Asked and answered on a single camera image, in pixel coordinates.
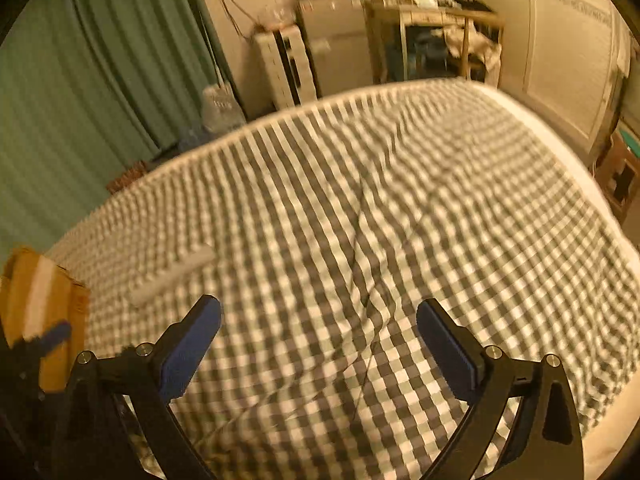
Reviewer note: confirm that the large clear water bottle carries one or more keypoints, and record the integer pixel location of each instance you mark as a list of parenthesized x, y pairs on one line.
[(222, 110)]

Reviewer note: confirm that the white panelled door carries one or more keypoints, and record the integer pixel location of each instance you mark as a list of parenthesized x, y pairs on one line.
[(570, 60)]

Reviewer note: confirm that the crumpled clear plastic bottle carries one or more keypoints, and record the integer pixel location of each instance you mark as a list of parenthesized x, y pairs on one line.
[(194, 136)]

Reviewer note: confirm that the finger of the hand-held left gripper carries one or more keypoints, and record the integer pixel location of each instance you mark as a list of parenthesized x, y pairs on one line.
[(55, 336)]

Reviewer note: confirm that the white suitcase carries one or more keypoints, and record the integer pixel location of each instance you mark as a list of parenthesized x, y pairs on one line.
[(272, 70)]

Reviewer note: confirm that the brown carton with dark opening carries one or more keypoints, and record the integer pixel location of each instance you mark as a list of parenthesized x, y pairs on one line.
[(607, 170)]

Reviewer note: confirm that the brown woven basket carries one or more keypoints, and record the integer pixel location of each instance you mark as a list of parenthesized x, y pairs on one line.
[(125, 180)]

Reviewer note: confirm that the wooden table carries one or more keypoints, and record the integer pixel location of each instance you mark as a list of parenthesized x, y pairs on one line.
[(430, 14)]

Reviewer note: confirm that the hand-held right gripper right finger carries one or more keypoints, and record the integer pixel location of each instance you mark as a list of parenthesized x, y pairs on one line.
[(450, 355)]

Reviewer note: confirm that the large cardboard box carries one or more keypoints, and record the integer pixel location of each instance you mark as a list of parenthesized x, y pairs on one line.
[(20, 285)]

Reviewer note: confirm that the white squeeze tube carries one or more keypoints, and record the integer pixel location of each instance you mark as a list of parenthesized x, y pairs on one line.
[(170, 276)]

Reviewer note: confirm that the green curtain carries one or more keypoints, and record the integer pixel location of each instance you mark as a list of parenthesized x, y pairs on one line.
[(75, 85)]

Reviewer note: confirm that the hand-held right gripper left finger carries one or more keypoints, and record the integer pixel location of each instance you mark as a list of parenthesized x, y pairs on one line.
[(192, 345)]

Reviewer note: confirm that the grey white checked blanket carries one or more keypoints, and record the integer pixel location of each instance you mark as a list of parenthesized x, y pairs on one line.
[(350, 185)]

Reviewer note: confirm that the white cloth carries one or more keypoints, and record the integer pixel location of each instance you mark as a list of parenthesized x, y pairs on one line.
[(475, 47)]

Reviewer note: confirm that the beige small fridge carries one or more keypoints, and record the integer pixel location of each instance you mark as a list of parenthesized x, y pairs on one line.
[(335, 50)]

